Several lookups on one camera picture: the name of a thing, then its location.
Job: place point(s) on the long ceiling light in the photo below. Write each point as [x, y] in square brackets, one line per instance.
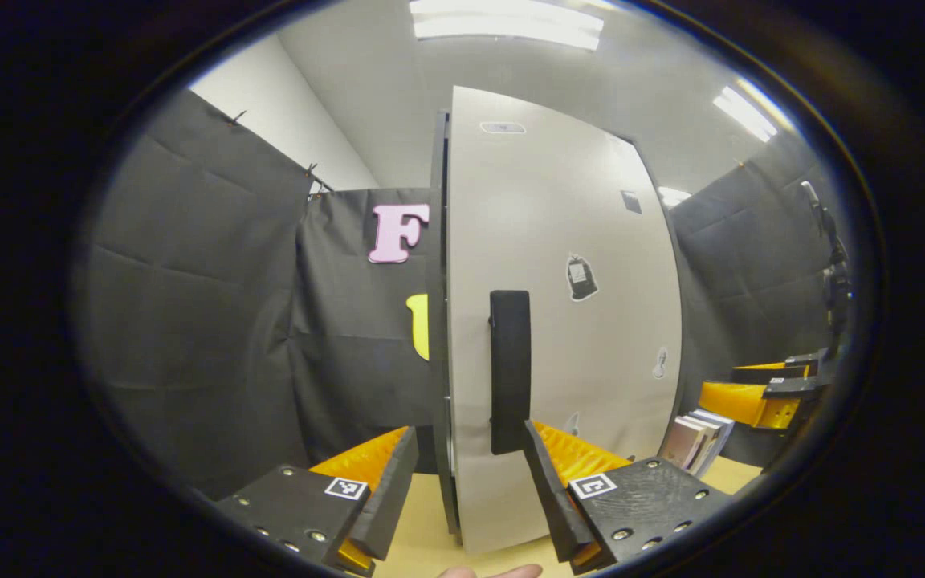
[751, 111]

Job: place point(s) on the large ceiling light panel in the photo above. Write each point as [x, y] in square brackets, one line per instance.
[507, 22]

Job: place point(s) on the white cabinet door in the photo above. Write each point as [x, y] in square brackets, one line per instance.
[575, 361]

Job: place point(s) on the small ceiling light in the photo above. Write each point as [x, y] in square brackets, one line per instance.
[674, 196]

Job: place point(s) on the black backdrop cloth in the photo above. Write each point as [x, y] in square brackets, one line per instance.
[205, 321]
[751, 265]

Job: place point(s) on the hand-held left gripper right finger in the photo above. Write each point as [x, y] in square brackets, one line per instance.
[551, 498]

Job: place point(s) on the dark grey cabinet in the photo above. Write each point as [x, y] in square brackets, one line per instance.
[438, 321]

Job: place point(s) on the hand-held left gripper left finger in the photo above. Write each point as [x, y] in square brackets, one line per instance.
[390, 498]

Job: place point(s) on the white cover book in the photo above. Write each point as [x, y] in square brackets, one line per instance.
[726, 433]
[707, 445]

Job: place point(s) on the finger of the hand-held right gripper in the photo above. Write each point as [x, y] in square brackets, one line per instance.
[739, 403]
[772, 372]

